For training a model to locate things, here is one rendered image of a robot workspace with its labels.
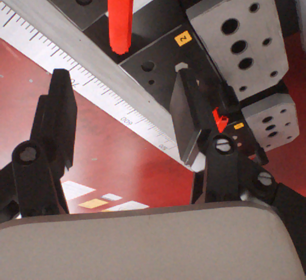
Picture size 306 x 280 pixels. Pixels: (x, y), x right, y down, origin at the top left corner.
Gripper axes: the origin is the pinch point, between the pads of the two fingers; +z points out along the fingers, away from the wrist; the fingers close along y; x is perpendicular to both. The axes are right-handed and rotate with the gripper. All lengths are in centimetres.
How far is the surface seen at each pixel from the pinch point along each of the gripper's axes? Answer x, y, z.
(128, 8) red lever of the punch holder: 1.0, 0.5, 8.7
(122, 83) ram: -10.2, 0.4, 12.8
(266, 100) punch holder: -14.6, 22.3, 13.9
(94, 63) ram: -7.2, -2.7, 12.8
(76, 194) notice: -44.8, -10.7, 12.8
